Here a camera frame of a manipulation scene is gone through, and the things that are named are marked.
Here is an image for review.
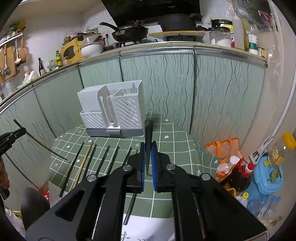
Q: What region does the blue plastic toy kettle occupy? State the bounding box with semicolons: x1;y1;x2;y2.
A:
245;155;284;203

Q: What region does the green label white bottle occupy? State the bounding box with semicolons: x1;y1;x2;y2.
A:
247;20;258;56

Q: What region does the wooden cutting board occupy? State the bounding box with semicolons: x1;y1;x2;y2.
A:
149;31;206;38

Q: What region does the black cast iron pot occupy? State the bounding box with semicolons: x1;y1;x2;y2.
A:
158;14;202;32

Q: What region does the wooden chopstick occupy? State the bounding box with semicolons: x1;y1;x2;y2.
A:
26;131;68;161
73;142;93;188

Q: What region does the white rice cooker pot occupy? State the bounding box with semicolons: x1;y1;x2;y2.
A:
80;35;103;59

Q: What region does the black range hood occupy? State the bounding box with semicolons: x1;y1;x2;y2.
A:
102;0;202;27

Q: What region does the yellow toy microwave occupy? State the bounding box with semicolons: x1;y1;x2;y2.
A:
61;38;83;64

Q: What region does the white grey utensil holder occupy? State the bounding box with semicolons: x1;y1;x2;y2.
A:
77;80;146;138

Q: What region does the black chopstick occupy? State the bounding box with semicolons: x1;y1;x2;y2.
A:
123;193;137;225
106;146;120;175
95;145;110;176
145;120;154;175
59;142;84;198
82;144;97;179
122;147;132;167

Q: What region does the white squeeze bottle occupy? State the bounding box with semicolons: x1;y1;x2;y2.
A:
232;15;244;50

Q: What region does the green checked tablecloth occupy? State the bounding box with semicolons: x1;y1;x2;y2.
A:
49;112;219;218

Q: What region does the hanging wooden board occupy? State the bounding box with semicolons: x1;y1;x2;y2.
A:
0;45;16;83

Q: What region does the orange plastic bag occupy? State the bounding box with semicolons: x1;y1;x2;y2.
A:
205;138;243;163

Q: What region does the green glass bottle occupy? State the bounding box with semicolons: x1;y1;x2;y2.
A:
56;50;63;67

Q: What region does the person left hand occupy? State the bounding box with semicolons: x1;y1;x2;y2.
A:
0;158;10;200

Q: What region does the clear jar white powder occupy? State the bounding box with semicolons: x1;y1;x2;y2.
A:
209;19;234;48

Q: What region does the dark soy sauce bottle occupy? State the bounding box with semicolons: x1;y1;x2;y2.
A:
38;57;46;76

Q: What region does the black wok pan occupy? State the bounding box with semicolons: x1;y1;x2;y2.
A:
100;22;149;43

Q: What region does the red cap sauce bottle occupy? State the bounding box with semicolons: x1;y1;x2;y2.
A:
220;161;254;192

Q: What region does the yellow lid plastic jar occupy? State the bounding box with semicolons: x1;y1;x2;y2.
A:
269;131;296;165

